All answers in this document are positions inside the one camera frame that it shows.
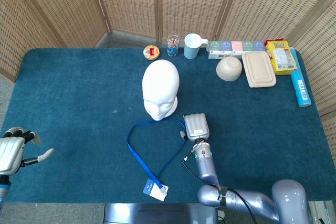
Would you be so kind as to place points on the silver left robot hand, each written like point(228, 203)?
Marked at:
point(10, 150)

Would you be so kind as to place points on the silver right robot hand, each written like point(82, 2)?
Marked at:
point(195, 127)

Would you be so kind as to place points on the blue and white ID badge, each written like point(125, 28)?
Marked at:
point(151, 187)

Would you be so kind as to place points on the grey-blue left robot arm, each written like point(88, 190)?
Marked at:
point(4, 190)

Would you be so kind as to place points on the white foam mannequin head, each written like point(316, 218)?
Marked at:
point(160, 87)

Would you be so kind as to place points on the beige upturned bowl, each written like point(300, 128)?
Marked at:
point(229, 69)

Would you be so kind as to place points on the light blue mug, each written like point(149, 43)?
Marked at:
point(190, 49)

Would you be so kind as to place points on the teal table cloth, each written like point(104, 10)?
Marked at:
point(78, 103)

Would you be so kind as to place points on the clear jar of candies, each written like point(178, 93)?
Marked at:
point(173, 47)

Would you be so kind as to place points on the beige lidded lunch box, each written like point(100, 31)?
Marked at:
point(258, 70)

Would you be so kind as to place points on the round red gold tin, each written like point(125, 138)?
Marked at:
point(151, 52)

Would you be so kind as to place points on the pastel tissue multipack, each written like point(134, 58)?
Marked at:
point(236, 48)

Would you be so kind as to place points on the grey-blue robot torso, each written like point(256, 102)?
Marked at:
point(157, 213)

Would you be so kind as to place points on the yellow snack pack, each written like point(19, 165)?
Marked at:
point(282, 57)

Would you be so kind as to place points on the light blue bag roll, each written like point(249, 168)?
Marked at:
point(300, 85)

